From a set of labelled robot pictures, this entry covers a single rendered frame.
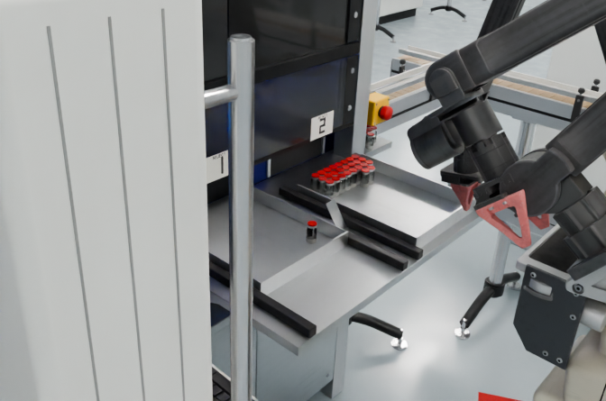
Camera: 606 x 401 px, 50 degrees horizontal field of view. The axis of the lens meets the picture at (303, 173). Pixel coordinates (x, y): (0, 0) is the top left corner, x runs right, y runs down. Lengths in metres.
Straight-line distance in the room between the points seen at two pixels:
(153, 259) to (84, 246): 0.07
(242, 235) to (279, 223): 0.80
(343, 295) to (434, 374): 1.22
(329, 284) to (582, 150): 0.58
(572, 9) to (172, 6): 0.54
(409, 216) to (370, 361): 1.01
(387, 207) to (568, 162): 0.73
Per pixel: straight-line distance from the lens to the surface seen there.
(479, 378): 2.47
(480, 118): 0.94
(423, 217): 1.54
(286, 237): 1.41
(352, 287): 1.28
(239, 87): 0.59
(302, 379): 2.07
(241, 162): 0.62
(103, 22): 0.49
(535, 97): 2.31
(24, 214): 0.50
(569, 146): 0.91
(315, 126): 1.60
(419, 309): 2.71
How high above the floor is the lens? 1.63
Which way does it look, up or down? 26 degrees down
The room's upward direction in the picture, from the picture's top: 3 degrees clockwise
